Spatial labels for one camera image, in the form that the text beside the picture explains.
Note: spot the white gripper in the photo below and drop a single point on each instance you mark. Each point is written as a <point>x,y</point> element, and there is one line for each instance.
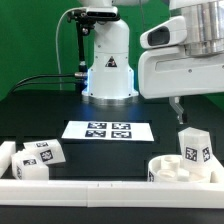
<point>165,70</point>

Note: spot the white round stool seat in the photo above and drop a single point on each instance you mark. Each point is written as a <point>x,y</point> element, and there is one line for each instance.
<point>170,168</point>

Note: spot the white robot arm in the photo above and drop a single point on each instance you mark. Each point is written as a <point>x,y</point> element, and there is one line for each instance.
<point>113,76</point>

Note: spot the white marker tag sheet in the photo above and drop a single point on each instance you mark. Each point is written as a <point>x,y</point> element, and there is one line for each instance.
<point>93,130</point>

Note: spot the white U-shaped frame fence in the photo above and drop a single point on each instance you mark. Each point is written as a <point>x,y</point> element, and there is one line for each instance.
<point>104,194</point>

